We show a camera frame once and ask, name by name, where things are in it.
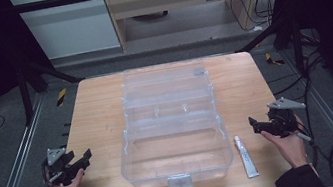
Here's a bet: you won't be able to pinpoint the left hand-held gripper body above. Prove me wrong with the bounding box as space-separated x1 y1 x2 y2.
41 144 81 187

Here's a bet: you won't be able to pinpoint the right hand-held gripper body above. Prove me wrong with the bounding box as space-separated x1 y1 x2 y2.
264 93 312 141

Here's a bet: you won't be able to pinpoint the white tube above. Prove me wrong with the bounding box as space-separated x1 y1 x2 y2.
233 131 261 181

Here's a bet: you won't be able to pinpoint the clear plastic storage box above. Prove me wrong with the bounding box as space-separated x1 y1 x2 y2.
104 54 240 187

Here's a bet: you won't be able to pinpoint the person's right hand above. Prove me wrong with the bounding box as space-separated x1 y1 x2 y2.
257 113 312 174

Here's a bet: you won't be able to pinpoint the black metal stand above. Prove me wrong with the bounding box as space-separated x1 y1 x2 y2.
229 10 309 87
11 50 92 129

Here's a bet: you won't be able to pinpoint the white cabinet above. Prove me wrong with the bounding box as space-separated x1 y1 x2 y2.
8 0 123 66

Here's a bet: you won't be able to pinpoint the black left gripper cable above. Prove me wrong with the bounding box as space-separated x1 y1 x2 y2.
40 158 53 187

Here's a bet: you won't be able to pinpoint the black floor cables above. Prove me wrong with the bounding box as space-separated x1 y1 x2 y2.
260 26 333 170

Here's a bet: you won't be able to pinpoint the black cables under desk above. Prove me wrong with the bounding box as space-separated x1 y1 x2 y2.
228 0 281 35

